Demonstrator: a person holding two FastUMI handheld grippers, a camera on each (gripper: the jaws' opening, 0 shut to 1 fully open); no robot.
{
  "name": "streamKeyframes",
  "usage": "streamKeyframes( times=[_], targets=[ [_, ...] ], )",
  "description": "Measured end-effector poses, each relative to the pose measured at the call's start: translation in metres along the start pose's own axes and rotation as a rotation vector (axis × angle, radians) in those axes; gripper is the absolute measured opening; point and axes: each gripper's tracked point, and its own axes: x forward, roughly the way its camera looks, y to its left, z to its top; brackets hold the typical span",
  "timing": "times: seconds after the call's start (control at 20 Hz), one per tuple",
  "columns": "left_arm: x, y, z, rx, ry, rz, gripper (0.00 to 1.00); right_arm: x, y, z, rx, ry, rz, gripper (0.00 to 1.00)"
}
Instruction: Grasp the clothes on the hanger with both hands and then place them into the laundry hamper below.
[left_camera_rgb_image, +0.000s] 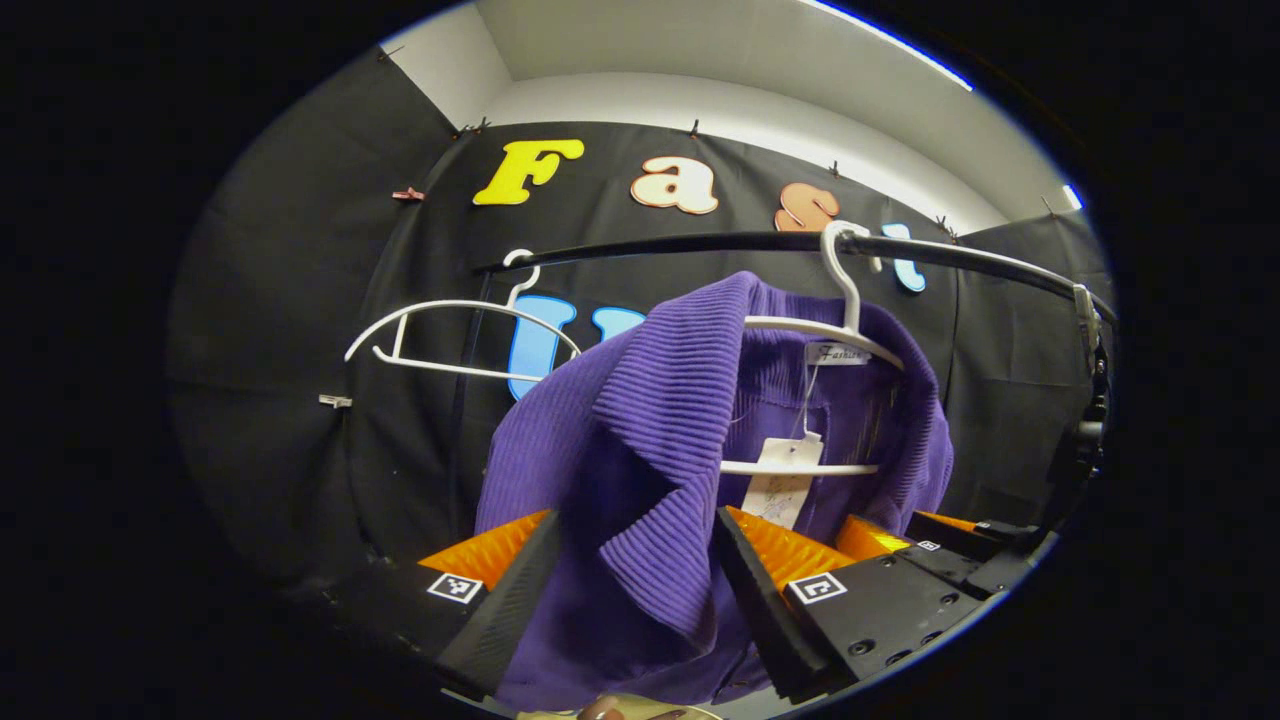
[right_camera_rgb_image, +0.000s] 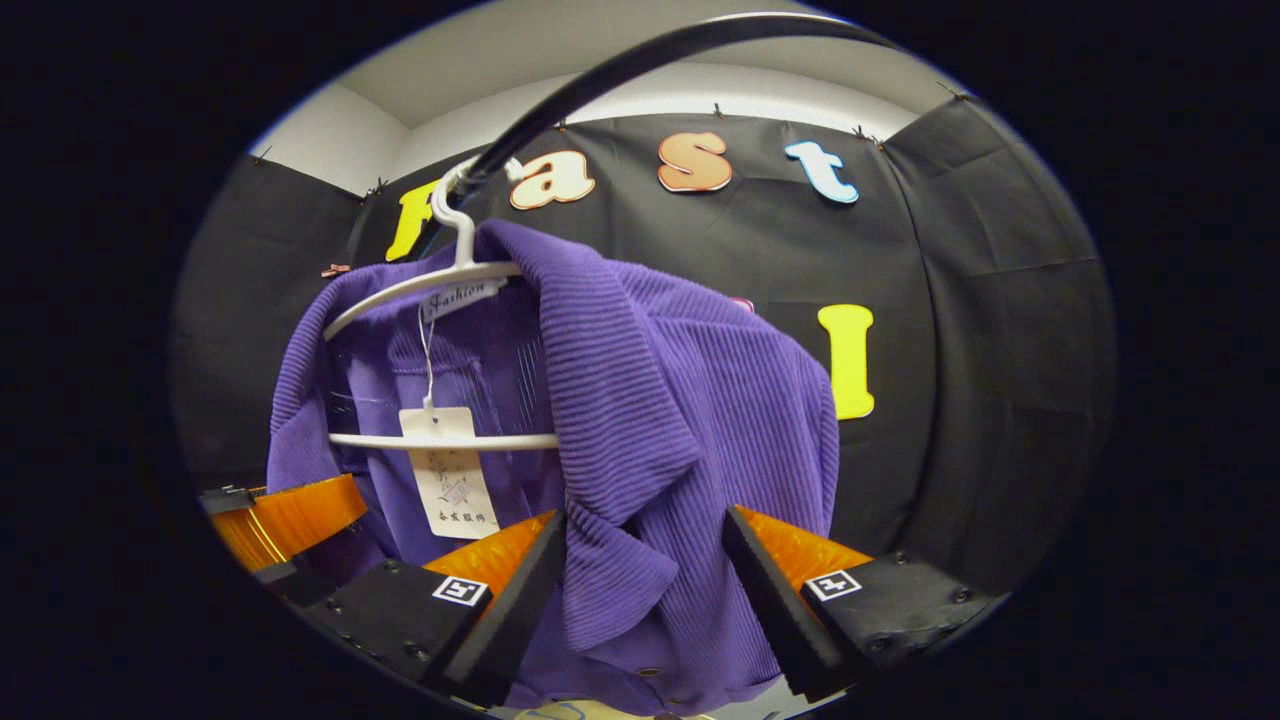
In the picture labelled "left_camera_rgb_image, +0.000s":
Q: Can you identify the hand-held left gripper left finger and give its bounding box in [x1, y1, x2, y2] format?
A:
[330, 508, 567, 701]

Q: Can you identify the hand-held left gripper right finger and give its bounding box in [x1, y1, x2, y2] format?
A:
[712, 505, 991, 706]

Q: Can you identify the purple ribbed jacket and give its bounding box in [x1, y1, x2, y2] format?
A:
[475, 270, 956, 713]

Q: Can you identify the white plastic hanger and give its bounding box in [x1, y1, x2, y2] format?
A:
[718, 220, 908, 479]
[344, 248, 583, 383]

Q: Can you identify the black clothes rack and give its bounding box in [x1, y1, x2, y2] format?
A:
[450, 228, 1118, 531]

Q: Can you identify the black backdrop cloth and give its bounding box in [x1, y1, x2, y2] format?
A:
[170, 45, 1111, 601]

